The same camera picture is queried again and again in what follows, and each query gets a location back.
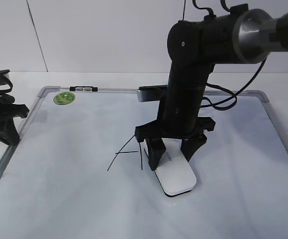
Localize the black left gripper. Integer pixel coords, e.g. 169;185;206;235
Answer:
0;80;29;145

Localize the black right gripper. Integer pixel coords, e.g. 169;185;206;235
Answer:
135;87;215;171

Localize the white whiteboard eraser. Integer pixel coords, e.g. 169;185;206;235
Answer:
154;138;197;197

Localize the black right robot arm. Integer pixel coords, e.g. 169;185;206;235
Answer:
135;4;288;170

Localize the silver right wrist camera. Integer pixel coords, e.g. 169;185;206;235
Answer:
137;85;167;102

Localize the white whiteboard with grey frame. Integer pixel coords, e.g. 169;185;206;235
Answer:
0;92;288;239

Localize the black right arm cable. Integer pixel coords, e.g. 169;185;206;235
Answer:
191;0;268;112

